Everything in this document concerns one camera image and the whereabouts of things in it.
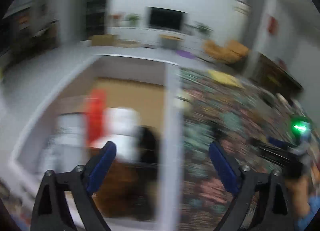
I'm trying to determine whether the colourful woven tablecloth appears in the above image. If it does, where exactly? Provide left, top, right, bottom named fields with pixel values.
left=178, top=69, right=319, bottom=230

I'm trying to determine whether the green potted plant right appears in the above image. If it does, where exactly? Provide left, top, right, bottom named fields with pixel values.
left=195, top=22, right=214, bottom=38

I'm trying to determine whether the small wooden bench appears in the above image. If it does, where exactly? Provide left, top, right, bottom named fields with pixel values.
left=159, top=35, right=183, bottom=51

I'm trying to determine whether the orange lounge chair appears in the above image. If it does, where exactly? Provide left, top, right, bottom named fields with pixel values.
left=202, top=40, right=249, bottom=64

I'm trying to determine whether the green potted plant left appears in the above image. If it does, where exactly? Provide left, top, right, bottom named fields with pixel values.
left=126, top=13, right=140, bottom=27

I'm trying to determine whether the black plastic bag roll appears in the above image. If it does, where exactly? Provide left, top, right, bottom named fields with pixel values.
left=137, top=126, right=159, bottom=221

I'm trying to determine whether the white storage box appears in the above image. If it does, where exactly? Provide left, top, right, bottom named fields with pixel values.
left=1, top=50, right=182, bottom=230

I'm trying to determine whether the person right hand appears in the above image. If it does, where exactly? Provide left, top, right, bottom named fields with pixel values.
left=285, top=175, right=311, bottom=217

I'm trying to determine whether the green potted plant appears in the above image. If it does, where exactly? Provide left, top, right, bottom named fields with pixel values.
left=126, top=13, right=140, bottom=27
left=195, top=22, right=214, bottom=38

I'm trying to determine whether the black flat television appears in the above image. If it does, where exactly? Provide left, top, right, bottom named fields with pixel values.
left=148, top=7, right=187, bottom=31

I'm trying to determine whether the white plastic bag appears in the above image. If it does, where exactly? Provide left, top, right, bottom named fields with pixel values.
left=91, top=107, right=140, bottom=163

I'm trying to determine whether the orange plush fish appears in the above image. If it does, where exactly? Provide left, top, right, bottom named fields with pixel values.
left=85, top=89, right=106, bottom=147

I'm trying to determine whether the dark wooden sideboard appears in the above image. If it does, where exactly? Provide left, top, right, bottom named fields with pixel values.
left=251, top=53, right=303, bottom=99

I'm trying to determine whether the cream cloth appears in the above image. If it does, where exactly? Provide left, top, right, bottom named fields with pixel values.
left=174, top=89, right=194, bottom=113

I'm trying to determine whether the white printed package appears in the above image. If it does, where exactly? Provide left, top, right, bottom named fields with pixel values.
left=37, top=113, right=88, bottom=177

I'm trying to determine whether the red wall hanging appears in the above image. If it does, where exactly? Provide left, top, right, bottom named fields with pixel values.
left=267, top=15, right=279, bottom=36

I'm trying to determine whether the yellow flat box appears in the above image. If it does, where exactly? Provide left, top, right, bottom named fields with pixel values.
left=208, top=70, right=244, bottom=89

